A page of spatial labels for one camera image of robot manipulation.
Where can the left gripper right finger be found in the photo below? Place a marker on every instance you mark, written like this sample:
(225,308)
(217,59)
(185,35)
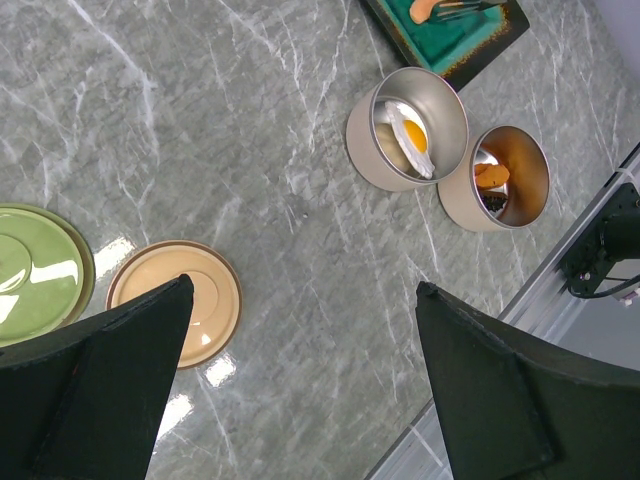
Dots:
(513,406)

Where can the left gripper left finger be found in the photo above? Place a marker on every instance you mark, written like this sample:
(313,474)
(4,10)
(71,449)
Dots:
(87,401)

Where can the tan round lid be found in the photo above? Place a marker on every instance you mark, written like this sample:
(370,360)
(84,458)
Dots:
(217,297)

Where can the brown fried cutlet piece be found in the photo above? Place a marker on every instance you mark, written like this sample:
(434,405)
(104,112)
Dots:
(489,176)

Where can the white egg piece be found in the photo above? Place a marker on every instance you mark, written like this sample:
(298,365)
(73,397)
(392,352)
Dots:
(411,139)

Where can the metal tongs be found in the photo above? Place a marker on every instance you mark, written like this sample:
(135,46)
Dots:
(471,7)

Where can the orange salmon piece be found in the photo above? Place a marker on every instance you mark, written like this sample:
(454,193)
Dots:
(422,10)

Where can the steel lunch tin front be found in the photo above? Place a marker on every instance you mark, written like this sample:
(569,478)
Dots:
(528,187)

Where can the steel lunch tin near tray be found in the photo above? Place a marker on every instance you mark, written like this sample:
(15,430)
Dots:
(419,96)

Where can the green round lid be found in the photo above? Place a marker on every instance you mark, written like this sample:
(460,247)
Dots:
(47,273)

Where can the black teal square tray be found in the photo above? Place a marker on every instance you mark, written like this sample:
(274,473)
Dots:
(457,50)

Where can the aluminium rail frame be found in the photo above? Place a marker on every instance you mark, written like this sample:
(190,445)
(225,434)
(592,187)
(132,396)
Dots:
(602,329)

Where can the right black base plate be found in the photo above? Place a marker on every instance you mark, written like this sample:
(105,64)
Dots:
(584,265)

